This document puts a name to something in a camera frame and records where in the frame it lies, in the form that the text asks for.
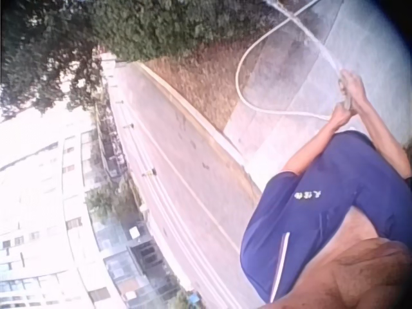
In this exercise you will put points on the person's left fingers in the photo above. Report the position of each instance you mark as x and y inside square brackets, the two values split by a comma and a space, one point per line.
[348, 111]

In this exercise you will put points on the person's right hand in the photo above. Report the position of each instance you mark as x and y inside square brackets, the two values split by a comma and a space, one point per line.
[353, 86]

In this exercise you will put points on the small roadside tree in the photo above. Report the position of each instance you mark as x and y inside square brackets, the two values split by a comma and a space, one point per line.
[104, 201]

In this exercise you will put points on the person's left hand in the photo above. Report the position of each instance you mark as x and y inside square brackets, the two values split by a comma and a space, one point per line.
[342, 116]

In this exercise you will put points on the concrete curb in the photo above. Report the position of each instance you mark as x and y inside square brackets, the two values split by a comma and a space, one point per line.
[199, 125]

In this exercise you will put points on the white multi-storey building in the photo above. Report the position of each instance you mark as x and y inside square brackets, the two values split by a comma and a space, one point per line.
[38, 206]

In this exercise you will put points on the green hedge and trees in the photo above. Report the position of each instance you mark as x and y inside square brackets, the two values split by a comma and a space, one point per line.
[135, 29]

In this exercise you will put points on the person's right fingers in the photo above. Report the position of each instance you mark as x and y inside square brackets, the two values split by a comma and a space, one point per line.
[343, 83]

